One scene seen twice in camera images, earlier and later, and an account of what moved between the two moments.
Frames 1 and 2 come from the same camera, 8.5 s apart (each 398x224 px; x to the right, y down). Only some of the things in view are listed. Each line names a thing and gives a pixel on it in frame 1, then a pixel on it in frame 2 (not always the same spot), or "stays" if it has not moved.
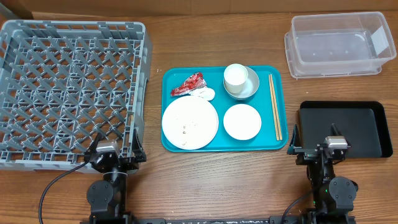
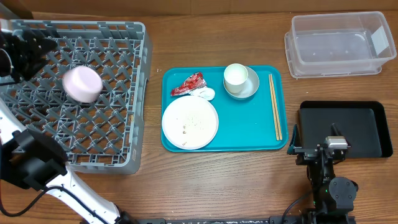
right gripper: (311, 149) stays
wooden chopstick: (273, 107) stays
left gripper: (134, 163) → (30, 56)
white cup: (235, 76) stays
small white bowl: (242, 122) → (82, 84)
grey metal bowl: (250, 86) stays
